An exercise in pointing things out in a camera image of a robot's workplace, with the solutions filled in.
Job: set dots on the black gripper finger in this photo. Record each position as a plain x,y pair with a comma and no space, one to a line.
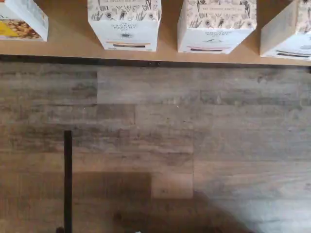
68,182

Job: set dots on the black metal wooden shelf unit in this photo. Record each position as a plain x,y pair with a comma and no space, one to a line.
73,36

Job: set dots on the white box orange strip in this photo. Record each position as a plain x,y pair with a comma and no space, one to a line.
126,31

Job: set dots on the purely elizabeth yellow white box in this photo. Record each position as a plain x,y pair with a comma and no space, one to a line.
22,26

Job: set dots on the white box pink strip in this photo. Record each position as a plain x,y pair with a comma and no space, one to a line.
213,36

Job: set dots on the white box green strip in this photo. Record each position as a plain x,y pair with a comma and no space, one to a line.
286,38

